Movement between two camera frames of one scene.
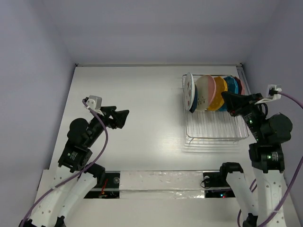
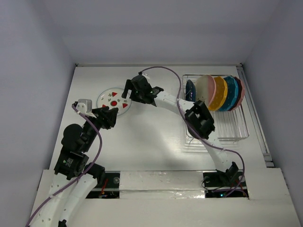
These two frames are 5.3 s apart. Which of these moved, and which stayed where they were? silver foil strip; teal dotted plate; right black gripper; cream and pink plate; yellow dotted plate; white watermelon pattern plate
Moved: white watermelon pattern plate; right black gripper
Stayed: yellow dotted plate; teal dotted plate; cream and pink plate; silver foil strip
